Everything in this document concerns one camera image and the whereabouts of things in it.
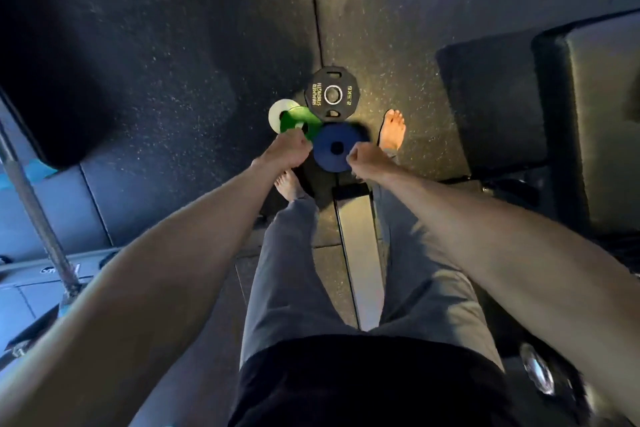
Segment person's left hand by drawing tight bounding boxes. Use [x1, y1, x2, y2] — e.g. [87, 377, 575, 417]
[251, 128, 314, 178]

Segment person's right hand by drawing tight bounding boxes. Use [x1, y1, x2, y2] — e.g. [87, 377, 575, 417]
[346, 142, 402, 183]

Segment green weight plate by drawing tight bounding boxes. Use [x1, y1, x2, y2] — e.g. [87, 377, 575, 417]
[279, 109, 324, 141]

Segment blue weight plate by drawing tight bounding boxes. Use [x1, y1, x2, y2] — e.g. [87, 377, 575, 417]
[312, 122, 370, 173]

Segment person's right forearm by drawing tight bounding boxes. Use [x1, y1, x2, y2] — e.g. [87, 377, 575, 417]
[375, 166, 640, 427]

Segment person's left forearm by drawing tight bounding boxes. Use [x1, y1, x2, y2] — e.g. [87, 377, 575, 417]
[0, 161, 283, 427]

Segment white weight plate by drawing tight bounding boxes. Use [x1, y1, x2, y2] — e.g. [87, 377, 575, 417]
[268, 99, 301, 133]

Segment person's right foot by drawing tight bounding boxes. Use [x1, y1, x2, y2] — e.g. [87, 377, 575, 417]
[378, 109, 407, 152]

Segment person's foot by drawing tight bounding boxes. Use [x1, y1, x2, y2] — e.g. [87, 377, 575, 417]
[378, 109, 407, 152]
[273, 170, 307, 203]

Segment person's left foot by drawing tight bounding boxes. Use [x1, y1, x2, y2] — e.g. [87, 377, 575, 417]
[273, 170, 307, 203]

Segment black weight plate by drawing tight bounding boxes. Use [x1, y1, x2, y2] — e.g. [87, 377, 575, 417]
[304, 66, 362, 122]

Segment grey metal bench base bar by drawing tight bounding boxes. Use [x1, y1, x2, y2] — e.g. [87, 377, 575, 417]
[333, 183, 387, 333]

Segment person's grey trousers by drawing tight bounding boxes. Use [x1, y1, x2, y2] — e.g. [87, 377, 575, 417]
[239, 182, 505, 373]

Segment person's black shirt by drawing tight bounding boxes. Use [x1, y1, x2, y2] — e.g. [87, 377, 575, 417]
[227, 334, 523, 427]

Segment black padded bench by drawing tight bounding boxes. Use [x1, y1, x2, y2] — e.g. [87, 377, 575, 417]
[436, 9, 640, 242]

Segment blue metal rack base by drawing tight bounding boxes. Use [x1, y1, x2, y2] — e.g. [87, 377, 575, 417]
[0, 91, 123, 377]

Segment steel barbell bar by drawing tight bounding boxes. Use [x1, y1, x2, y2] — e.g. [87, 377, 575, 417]
[0, 124, 85, 298]

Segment chrome dumbbell end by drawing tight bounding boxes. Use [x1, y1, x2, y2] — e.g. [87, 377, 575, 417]
[519, 342, 557, 396]

